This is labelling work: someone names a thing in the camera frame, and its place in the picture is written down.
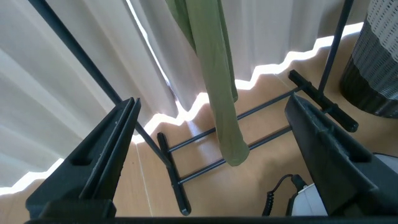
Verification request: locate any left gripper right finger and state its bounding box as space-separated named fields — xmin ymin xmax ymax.
xmin=284 ymin=94 xmax=398 ymax=218

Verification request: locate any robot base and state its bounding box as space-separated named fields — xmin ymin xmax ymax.
xmin=285 ymin=152 xmax=398 ymax=217

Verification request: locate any green printed t-shirt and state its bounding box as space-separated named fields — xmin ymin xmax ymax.
xmin=164 ymin=0 xmax=251 ymax=167

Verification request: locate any white laundry basket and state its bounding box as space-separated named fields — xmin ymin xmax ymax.
xmin=338 ymin=0 xmax=398 ymax=119

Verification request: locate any black clothes rack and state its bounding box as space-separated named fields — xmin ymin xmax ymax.
xmin=27 ymin=0 xmax=360 ymax=217

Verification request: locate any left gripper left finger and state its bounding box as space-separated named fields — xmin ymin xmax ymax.
xmin=24 ymin=96 xmax=142 ymax=219

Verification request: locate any black cable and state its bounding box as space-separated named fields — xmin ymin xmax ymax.
xmin=261 ymin=173 xmax=309 ymax=217

